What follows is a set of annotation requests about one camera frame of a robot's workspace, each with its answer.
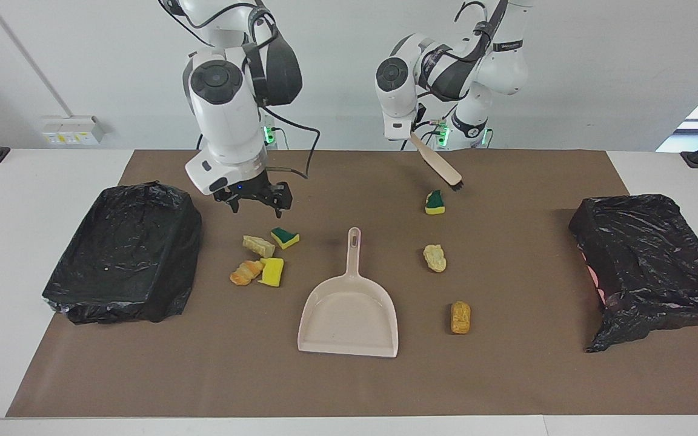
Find beige hand brush black bristles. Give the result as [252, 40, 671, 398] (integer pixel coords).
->
[409, 131, 464, 193]

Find orange croissant piece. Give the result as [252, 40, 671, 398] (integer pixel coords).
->
[230, 259, 265, 286]

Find beige plastic dustpan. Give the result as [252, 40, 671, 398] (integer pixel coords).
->
[297, 227, 399, 358]

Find pale croissant piece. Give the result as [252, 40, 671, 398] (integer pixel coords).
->
[423, 244, 447, 273]

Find brown bread roll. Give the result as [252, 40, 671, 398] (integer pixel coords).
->
[450, 300, 472, 335]

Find black bag lined bin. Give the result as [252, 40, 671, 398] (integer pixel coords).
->
[42, 180, 203, 325]

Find black bag bin showing pink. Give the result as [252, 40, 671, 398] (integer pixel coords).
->
[568, 194, 698, 354]

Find brown paper table mat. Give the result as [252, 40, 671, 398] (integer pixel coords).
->
[7, 150, 698, 418]

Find white wall socket box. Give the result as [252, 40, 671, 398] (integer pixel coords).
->
[40, 115, 107, 146]

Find white wall cable duct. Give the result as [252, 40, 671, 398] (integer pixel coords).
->
[0, 0, 74, 119]

